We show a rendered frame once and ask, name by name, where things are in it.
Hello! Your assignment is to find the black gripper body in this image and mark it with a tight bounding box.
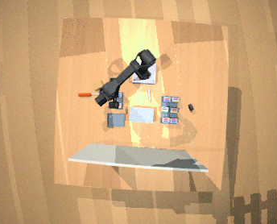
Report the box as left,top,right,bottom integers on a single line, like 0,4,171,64
108,77,119,109

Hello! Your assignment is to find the light blue open tray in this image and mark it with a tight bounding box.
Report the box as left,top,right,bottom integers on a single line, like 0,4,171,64
107,114,125,127

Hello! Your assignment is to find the cream flat panel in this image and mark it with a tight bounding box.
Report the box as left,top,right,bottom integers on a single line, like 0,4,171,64
68,143,209,172

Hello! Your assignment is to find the tan cardboard box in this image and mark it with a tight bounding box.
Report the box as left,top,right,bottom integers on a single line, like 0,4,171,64
93,81,103,90

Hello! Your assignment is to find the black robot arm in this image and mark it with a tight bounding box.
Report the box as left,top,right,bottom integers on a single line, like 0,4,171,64
95,49,157,107

